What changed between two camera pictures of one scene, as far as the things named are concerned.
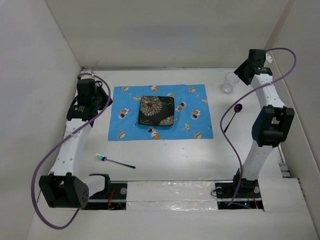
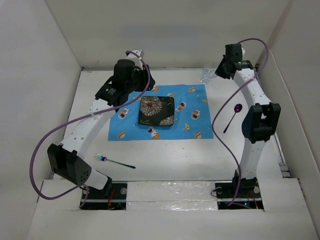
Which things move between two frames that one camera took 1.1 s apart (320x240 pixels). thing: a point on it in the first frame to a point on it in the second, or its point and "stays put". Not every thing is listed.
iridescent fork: (102, 158) stays put
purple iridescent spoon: (238, 108) stays put
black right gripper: (240, 71) to (219, 71)
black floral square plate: (158, 110) stays put
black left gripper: (99, 89) to (143, 73)
